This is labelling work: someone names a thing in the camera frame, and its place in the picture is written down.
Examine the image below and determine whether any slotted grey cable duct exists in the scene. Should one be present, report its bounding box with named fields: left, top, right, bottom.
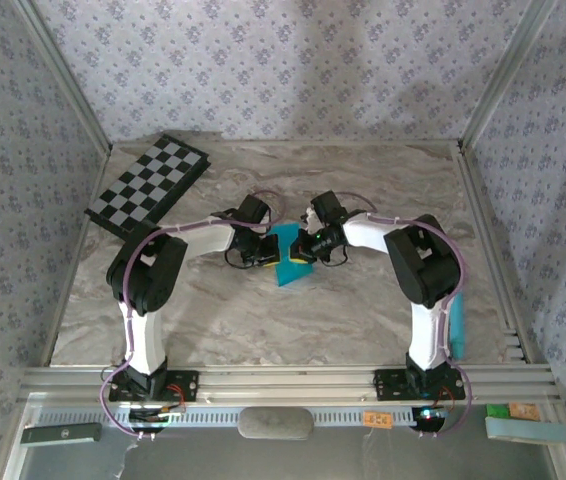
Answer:
left=32, top=405, right=489, bottom=427

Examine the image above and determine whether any teal paper stack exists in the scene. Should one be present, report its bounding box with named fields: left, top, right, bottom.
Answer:
left=450, top=292, right=466, bottom=361

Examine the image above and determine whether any aluminium frame rail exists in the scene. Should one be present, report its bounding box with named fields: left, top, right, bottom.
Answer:
left=18, top=364, right=562, bottom=402

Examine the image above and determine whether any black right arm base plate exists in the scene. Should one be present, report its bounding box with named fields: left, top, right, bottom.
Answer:
left=373, top=367, right=467, bottom=402

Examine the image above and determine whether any grey oval pad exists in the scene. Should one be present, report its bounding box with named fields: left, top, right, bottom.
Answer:
left=237, top=406, right=316, bottom=442

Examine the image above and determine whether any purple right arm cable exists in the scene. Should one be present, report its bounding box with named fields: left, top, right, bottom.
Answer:
left=335, top=192, right=474, bottom=441

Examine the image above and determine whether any aluminium side rail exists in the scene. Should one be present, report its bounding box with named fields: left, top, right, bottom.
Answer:
left=455, top=144, right=532, bottom=364

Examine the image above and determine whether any blue-grey flat box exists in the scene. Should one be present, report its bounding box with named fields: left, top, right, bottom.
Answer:
left=484, top=416, right=566, bottom=445

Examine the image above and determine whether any black and grey chessboard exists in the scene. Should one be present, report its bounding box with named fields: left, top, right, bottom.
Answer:
left=84, top=132, right=213, bottom=240

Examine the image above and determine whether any orange label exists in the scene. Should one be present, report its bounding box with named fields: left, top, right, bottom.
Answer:
left=363, top=410, right=394, bottom=430

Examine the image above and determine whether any thin black cable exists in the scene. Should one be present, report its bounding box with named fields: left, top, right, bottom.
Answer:
left=225, top=247, right=260, bottom=271
left=318, top=247, right=352, bottom=269

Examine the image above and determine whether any black flat bar device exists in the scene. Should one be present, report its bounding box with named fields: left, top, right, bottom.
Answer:
left=19, top=422, right=103, bottom=446

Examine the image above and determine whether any orange card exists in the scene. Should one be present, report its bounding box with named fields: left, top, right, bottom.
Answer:
left=508, top=402, right=541, bottom=421

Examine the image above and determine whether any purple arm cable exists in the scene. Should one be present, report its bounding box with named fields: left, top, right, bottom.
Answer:
left=98, top=188, right=288, bottom=442
left=335, top=192, right=474, bottom=441

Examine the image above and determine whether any aluminium frame post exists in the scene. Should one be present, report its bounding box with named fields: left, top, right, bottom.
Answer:
left=12, top=0, right=113, bottom=154
left=457, top=0, right=559, bottom=151

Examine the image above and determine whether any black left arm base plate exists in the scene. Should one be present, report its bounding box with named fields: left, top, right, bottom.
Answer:
left=107, top=368, right=200, bottom=403

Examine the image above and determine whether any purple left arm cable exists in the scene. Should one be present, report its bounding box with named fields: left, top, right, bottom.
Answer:
left=98, top=188, right=288, bottom=442

